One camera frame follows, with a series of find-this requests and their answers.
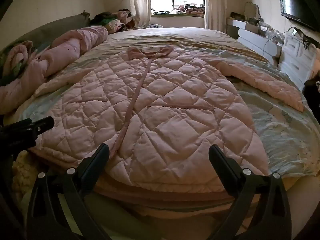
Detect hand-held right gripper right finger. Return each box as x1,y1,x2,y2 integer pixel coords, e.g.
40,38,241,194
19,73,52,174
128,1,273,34
209,144,293,240

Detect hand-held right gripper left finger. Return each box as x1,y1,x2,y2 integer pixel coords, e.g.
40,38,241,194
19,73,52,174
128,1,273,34
26,143,110,240

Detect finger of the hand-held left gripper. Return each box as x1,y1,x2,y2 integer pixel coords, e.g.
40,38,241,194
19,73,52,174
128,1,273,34
0,119,33,133
26,116,55,137

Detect pink quilted coat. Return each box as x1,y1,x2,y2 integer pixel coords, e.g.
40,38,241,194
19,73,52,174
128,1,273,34
29,45,304,193

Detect pile of mixed clothes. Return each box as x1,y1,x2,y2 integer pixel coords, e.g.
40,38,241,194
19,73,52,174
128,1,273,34
91,9,135,34

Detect clothes heap on windowsill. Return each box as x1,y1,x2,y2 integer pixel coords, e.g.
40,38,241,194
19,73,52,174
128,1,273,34
171,2,205,14

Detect cream fluffy cloth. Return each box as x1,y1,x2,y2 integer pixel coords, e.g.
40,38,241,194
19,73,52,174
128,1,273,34
10,152,52,202

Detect floral patterned quilt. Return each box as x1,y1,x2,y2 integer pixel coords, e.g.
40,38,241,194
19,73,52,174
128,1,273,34
0,41,34,80

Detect bed with printed sheet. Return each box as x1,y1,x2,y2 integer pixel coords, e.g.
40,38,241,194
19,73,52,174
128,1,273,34
0,26,320,220

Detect pink rolled duvet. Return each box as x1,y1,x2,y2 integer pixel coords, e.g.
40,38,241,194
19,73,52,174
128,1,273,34
0,25,108,108

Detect green padded headboard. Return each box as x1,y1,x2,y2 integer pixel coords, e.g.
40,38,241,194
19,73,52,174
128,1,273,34
0,11,91,63

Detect white dressing table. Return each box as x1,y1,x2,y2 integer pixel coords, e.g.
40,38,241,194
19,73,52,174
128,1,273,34
226,17,283,65

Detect white drawer cabinet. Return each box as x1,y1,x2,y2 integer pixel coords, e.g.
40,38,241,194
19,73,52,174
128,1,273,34
279,32,318,83

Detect clutter of small toiletries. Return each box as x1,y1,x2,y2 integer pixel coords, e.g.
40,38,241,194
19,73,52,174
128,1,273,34
230,12,287,40

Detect white framed mirror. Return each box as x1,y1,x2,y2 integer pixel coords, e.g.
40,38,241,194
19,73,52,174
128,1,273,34
244,2,260,20

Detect cream lace curtain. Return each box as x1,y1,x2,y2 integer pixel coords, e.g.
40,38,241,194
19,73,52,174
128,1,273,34
125,0,152,28
204,0,228,32

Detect black cables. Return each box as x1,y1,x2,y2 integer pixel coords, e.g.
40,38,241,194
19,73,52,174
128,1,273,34
301,31,314,51

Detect black wall television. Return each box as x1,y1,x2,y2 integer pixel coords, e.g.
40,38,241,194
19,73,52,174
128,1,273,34
279,0,320,32

